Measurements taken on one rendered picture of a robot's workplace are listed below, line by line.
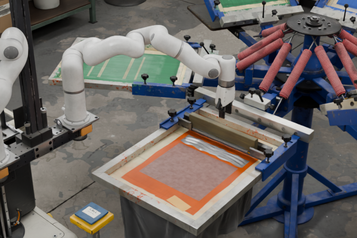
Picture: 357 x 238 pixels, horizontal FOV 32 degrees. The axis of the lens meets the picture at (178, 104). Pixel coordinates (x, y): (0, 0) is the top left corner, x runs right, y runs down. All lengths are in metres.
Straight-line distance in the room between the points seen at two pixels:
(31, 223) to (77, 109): 1.04
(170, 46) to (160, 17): 4.26
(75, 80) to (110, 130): 2.19
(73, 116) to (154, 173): 0.45
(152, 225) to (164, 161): 0.30
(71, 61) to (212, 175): 0.80
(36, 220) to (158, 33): 1.48
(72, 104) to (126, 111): 2.36
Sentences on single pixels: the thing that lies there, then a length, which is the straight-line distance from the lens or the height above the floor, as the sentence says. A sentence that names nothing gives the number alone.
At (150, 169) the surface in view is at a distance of 2.88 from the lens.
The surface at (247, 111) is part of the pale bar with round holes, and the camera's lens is 3.17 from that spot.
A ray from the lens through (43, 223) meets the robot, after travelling 3.68.
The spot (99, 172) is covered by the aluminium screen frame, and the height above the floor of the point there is 0.99.
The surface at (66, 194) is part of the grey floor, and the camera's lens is 4.33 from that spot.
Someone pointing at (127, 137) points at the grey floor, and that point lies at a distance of 4.85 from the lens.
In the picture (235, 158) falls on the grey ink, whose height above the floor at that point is 0.96.
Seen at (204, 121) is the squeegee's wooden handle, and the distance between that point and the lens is 3.04.
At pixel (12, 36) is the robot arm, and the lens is 2.40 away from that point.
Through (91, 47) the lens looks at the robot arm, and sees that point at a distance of 2.74.
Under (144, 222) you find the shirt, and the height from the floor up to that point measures 0.77.
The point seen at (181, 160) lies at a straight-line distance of 2.93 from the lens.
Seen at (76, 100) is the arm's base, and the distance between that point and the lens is 2.83.
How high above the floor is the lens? 2.65
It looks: 30 degrees down
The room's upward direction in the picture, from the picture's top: 1 degrees clockwise
